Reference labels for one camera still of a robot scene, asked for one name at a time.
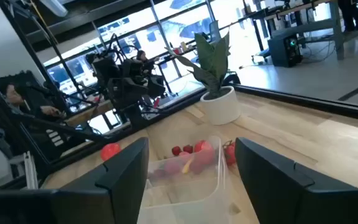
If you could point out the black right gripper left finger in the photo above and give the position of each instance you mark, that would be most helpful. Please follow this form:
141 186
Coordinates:
73 205

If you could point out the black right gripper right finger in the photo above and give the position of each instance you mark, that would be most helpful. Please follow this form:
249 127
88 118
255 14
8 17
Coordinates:
306 202

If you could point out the red cherry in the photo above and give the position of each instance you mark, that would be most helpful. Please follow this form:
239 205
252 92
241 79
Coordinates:
176 150

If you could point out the small pink fruit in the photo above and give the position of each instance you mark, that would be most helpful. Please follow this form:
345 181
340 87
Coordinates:
183 154

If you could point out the pink yellow peach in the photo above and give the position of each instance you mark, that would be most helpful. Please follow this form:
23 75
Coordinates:
172 167

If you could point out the red apple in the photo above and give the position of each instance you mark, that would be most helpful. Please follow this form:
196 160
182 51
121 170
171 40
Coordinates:
202 147

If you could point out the yellow banana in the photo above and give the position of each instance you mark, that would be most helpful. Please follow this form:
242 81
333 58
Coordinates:
187 165

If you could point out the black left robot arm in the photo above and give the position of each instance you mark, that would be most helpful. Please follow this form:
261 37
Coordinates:
135 116

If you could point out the clear plastic tupperware container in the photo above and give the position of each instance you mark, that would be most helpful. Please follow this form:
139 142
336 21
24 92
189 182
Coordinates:
185 199

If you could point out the distant seated person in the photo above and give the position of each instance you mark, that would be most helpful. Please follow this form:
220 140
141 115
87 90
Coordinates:
141 57

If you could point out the wooden desk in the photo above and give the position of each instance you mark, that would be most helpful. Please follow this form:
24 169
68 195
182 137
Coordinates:
85 113

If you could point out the snake plant in white pot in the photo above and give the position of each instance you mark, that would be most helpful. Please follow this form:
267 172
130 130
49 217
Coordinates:
221 107

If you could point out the white tube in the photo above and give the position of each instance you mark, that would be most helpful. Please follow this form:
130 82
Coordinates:
54 6

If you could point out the black computer tower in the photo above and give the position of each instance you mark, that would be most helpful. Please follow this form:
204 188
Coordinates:
284 49

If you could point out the grey workbench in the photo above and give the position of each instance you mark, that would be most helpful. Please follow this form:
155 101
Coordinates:
306 26

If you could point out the standing person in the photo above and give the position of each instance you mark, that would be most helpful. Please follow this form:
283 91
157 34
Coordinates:
350 15

